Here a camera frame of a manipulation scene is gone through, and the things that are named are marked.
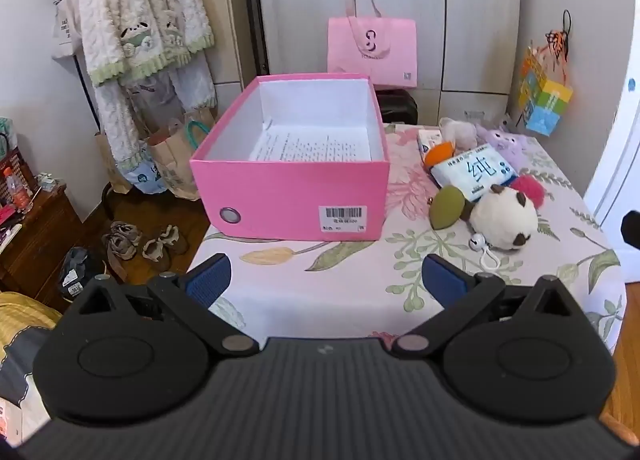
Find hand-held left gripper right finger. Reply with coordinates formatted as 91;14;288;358
391;254;587;359

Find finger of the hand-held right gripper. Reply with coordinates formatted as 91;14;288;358
620;211;640;251

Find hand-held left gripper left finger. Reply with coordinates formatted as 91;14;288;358
64;253;262;359

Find olive green plush toy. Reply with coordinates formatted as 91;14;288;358
428;184;474;232

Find panda plush toy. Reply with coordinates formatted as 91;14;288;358
464;184;540;252

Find red fluffy plush toy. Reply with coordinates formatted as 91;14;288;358
507;174;547;211

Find pink cardboard box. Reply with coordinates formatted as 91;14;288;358
189;72;391;243

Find wet wipes pack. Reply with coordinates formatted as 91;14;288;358
430;147;519;203

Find orange plush toy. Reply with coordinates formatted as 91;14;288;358
422;140;456;169

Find white fluffy plush toy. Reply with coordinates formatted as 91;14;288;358
438;117;479;150

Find white bell charm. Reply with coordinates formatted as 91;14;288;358
468;233;501;273

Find grey fluffy shoe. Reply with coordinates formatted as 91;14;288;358
142;225;189;261

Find white door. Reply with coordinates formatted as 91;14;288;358
582;78;640;247

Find floral tablecloth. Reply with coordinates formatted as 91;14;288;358
185;122;629;357

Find pairs of shoes on floor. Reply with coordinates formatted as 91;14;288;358
102;221;146;261

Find blue and white bag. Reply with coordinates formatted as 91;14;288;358
120;147;169;196

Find black bag with label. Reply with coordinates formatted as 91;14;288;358
57;246;107;301

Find small tissue pack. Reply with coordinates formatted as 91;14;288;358
417;129;454;165

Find purple plush toy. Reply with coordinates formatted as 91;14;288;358
475;122;539;173

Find plain brown paper bag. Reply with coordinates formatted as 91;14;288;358
94;132;134;193

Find colourful cube bag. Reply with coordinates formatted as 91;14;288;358
517;44;574;137

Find printed paper sheet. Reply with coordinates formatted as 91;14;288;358
248;121;374;163

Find wooden cabinet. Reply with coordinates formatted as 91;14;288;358
0;184;84;311

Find black suitcase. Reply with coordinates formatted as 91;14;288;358
375;88;419;126

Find fluffy cream pajama pants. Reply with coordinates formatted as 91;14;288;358
92;54;219;181

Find yellow blanket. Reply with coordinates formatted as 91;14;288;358
0;291;64;341

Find bottle with orange label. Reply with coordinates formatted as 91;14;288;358
2;167;32;213

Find wicker basket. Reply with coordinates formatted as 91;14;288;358
0;144;39;207

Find black clothes rack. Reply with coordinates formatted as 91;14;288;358
41;0;132;221

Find pink paper shopping bag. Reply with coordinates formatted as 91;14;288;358
327;0;418;89

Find grey wardrobe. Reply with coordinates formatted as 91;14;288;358
249;0;524;123

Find white tote bag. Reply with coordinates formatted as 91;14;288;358
51;0;84;60

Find brown paper bag green handles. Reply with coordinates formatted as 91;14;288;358
147;107;217;201

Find orange string ornament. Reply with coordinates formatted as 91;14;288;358
544;9;574;86

